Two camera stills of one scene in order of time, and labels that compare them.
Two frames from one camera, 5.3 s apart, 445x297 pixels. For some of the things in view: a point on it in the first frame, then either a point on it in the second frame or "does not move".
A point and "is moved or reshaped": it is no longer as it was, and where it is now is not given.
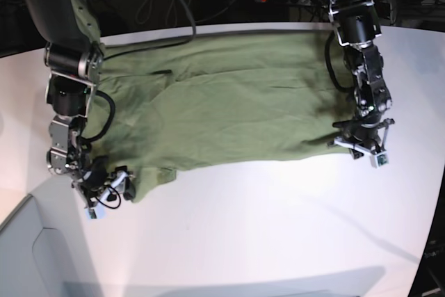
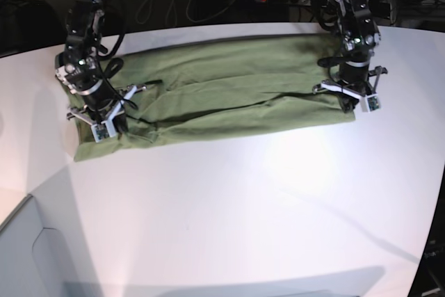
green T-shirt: [177, 100] is moved or reshaped
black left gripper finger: [130, 189] to [120, 124]
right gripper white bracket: [379, 156] to [349, 97]
